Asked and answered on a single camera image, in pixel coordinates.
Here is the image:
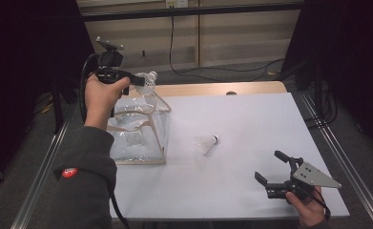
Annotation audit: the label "wooden table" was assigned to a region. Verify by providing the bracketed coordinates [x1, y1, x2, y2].
[147, 80, 288, 98]

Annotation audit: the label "beige cabinet counter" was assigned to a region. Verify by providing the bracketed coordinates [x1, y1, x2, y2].
[75, 0, 304, 79]

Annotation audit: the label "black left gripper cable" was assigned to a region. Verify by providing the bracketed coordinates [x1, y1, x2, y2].
[78, 52, 131, 229]

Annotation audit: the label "black metal stand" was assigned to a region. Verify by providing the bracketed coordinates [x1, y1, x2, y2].
[52, 75, 78, 135]

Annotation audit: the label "person's left hand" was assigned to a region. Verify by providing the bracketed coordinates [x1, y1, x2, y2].
[83, 74, 132, 132]

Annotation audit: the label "white wall socket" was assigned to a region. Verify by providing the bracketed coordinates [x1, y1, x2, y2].
[165, 0, 189, 9]

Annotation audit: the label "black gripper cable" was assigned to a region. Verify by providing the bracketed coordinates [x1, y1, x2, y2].
[78, 52, 131, 229]
[297, 182, 331, 223]

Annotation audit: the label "black curtain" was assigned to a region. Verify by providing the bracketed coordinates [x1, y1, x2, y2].
[0, 0, 106, 192]
[282, 0, 373, 156]

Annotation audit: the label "white table mat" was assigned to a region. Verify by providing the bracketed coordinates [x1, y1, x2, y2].
[109, 92, 350, 221]

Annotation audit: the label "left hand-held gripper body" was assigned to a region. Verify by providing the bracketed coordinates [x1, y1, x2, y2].
[94, 35, 135, 85]

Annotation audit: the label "clear plastic bag beige trim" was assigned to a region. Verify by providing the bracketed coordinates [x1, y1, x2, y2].
[106, 90, 173, 166]

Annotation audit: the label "person's right hand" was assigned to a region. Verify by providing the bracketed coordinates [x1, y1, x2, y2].
[284, 185, 326, 228]

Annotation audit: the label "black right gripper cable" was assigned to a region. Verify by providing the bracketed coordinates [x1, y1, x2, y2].
[297, 182, 331, 223]

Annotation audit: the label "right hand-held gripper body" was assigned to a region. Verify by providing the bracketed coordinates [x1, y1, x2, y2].
[264, 156, 342, 200]

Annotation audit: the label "aluminium floor rail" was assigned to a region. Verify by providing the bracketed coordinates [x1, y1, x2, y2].
[10, 117, 71, 229]
[300, 92, 373, 229]

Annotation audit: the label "black floor cables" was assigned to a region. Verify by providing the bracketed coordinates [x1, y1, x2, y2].
[304, 79, 340, 130]

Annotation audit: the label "black wall socket cable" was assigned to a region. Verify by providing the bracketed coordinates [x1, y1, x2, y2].
[169, 13, 286, 83]

